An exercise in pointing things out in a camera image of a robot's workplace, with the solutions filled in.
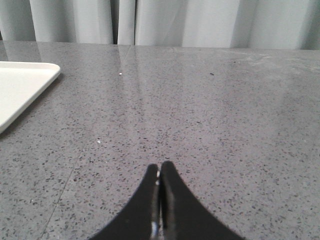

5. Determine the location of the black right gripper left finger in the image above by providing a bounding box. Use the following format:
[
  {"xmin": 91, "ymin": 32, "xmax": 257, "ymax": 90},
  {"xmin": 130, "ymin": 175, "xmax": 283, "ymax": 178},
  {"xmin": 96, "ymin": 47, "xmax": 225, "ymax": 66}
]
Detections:
[{"xmin": 91, "ymin": 164, "xmax": 160, "ymax": 240}]

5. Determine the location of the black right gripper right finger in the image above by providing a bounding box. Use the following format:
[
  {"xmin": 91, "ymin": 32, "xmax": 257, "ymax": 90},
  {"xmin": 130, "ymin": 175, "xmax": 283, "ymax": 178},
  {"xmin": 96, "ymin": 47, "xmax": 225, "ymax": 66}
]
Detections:
[{"xmin": 160, "ymin": 161, "xmax": 243, "ymax": 240}]

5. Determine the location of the grey-white curtain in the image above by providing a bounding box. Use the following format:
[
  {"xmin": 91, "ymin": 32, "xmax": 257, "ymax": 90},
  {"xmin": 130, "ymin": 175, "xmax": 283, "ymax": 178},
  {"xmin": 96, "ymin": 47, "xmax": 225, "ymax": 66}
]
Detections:
[{"xmin": 0, "ymin": 0, "xmax": 320, "ymax": 50}]

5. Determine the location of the cream rectangular tray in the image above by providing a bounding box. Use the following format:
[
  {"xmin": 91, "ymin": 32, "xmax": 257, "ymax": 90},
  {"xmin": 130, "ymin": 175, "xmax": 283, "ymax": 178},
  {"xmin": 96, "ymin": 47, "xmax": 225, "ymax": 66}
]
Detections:
[{"xmin": 0, "ymin": 61, "xmax": 61, "ymax": 132}]

